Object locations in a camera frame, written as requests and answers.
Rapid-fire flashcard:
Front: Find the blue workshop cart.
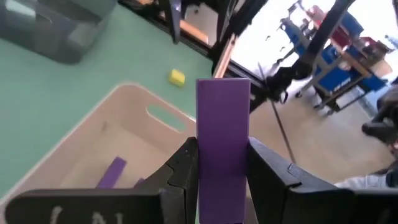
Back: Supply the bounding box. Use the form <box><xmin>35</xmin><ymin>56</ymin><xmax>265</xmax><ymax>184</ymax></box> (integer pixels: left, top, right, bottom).
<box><xmin>279</xmin><ymin>9</ymin><xmax>388</xmax><ymax>111</ymax></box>

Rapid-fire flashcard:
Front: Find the person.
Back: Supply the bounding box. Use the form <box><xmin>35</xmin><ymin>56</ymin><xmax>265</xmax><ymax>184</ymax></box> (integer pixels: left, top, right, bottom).
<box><xmin>334</xmin><ymin>90</ymin><xmax>398</xmax><ymax>189</ymax></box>

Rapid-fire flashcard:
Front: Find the dark smoky plastic bin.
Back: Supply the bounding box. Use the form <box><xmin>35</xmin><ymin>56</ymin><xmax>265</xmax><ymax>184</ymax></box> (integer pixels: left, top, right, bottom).
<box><xmin>0</xmin><ymin>0</ymin><xmax>118</xmax><ymax>65</ymax></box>

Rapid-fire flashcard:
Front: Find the beige plastic bin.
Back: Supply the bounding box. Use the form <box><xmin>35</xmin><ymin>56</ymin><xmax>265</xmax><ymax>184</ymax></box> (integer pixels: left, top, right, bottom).
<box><xmin>0</xmin><ymin>82</ymin><xmax>198</xmax><ymax>224</ymax></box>

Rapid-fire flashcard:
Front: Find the yellow cube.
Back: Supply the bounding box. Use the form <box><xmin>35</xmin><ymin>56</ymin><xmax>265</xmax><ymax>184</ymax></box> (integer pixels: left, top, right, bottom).
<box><xmin>168</xmin><ymin>68</ymin><xmax>187</xmax><ymax>88</ymax></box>

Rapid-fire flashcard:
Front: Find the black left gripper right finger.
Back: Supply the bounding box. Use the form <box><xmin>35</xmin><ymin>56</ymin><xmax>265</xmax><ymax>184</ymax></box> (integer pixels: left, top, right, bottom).
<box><xmin>247</xmin><ymin>136</ymin><xmax>398</xmax><ymax>224</ymax></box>

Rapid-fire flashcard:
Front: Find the purple rectangular block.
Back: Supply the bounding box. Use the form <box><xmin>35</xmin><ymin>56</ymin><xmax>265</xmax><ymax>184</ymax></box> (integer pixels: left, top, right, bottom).
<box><xmin>96</xmin><ymin>156</ymin><xmax>127</xmax><ymax>190</ymax></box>
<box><xmin>195</xmin><ymin>77</ymin><xmax>252</xmax><ymax>224</ymax></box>

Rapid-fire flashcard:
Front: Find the green table mat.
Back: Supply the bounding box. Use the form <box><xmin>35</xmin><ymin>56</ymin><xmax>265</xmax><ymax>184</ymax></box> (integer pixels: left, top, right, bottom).
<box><xmin>0</xmin><ymin>2</ymin><xmax>215</xmax><ymax>200</ymax></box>

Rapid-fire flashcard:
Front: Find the thin black cable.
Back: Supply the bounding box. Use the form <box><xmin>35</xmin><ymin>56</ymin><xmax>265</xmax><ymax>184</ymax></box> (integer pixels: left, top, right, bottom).
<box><xmin>257</xmin><ymin>62</ymin><xmax>297</xmax><ymax>165</ymax></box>

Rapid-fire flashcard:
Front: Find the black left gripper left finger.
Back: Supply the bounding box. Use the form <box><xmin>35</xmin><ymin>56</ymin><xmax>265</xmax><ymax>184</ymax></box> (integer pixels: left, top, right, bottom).
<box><xmin>3</xmin><ymin>136</ymin><xmax>200</xmax><ymax>224</ymax></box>

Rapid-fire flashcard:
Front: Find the black aluminium table frame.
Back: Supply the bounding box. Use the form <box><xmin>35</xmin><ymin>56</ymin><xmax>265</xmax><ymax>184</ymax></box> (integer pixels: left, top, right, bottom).
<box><xmin>118</xmin><ymin>0</ymin><xmax>357</xmax><ymax>113</ymax></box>

